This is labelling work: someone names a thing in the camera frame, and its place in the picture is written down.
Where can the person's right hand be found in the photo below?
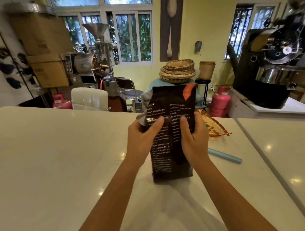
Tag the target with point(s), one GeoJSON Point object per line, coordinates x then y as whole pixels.
{"type": "Point", "coordinates": [194, 140]}

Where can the person's left hand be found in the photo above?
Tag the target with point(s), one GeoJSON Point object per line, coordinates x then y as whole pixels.
{"type": "Point", "coordinates": [138, 140]}

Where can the person's right thumb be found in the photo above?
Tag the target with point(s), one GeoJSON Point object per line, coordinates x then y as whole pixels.
{"type": "Point", "coordinates": [185, 127]}

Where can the person's left thumb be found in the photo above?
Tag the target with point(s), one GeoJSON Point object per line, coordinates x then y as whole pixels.
{"type": "Point", "coordinates": [154, 127]}

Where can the dark brown coffee bag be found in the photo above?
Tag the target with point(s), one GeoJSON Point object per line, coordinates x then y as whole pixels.
{"type": "Point", "coordinates": [171, 152]}

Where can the person's left forearm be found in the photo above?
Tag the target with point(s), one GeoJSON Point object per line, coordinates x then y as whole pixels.
{"type": "Point", "coordinates": [109, 200]}

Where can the person's right forearm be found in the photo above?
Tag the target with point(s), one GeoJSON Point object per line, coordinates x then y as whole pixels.
{"type": "Point", "coordinates": [228, 197]}

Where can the woven bamboo tray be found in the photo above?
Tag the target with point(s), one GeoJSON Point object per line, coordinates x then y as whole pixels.
{"type": "Point", "coordinates": [215, 127]}

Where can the black metal stool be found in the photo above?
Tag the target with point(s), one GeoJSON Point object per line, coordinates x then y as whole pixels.
{"type": "Point", "coordinates": [203, 91]}

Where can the pink gas cylinder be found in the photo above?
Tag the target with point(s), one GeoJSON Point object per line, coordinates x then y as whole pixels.
{"type": "Point", "coordinates": [60, 101]}
{"type": "Point", "coordinates": [219, 102]}

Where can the black chrome bar stool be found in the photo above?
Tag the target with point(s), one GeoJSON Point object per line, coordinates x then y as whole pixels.
{"type": "Point", "coordinates": [127, 92]}

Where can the light blue sealing clip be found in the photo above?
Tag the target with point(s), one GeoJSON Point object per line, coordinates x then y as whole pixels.
{"type": "Point", "coordinates": [225, 156]}

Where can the stack of woven baskets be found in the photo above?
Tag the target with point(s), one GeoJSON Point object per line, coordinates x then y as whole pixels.
{"type": "Point", "coordinates": [177, 71]}

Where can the woven cylindrical basket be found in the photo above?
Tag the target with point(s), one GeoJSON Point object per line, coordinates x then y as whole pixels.
{"type": "Point", "coordinates": [206, 69]}

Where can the silver coffee roaster machine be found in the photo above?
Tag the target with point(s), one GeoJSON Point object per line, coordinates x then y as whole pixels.
{"type": "Point", "coordinates": [95, 61]}

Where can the large black coffee roaster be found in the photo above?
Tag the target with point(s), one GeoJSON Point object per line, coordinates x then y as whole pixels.
{"type": "Point", "coordinates": [271, 66]}

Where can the white framed window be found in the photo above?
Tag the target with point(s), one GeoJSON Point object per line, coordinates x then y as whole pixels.
{"type": "Point", "coordinates": [107, 31]}

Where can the brown cardboard box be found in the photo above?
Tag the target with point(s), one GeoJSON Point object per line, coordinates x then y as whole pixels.
{"type": "Point", "coordinates": [48, 70]}
{"type": "Point", "coordinates": [41, 33]}

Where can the barred window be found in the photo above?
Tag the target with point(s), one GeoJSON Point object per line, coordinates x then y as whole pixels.
{"type": "Point", "coordinates": [252, 26]}

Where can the grey wall lamp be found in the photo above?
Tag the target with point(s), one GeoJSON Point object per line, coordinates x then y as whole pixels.
{"type": "Point", "coordinates": [198, 46]}

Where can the wooden spoon wall poster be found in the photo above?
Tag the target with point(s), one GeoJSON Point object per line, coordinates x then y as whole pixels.
{"type": "Point", "coordinates": [171, 29]}

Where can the black and white wall picture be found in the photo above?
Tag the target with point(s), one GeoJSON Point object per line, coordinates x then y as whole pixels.
{"type": "Point", "coordinates": [14, 64]}

